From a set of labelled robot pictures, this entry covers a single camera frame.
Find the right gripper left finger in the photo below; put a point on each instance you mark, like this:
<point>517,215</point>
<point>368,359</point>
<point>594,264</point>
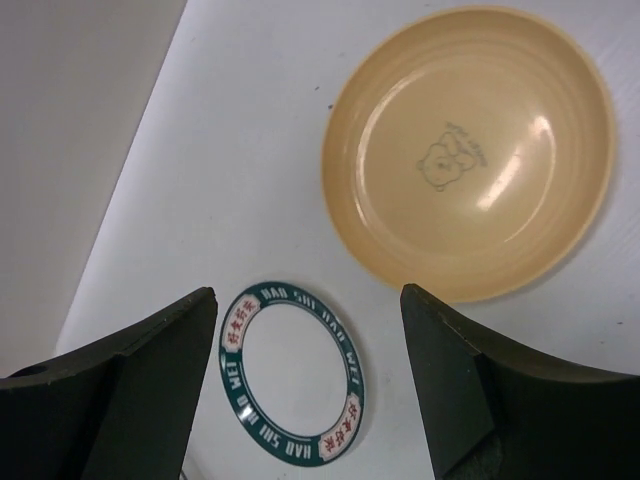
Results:
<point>121,407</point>

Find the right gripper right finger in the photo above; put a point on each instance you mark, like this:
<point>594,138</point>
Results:
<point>493,408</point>

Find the white plate green rim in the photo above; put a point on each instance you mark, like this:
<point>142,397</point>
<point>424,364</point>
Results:
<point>292,374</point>

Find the yellow bear plate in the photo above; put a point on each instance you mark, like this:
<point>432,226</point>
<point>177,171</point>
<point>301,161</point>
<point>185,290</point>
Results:
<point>469,153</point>

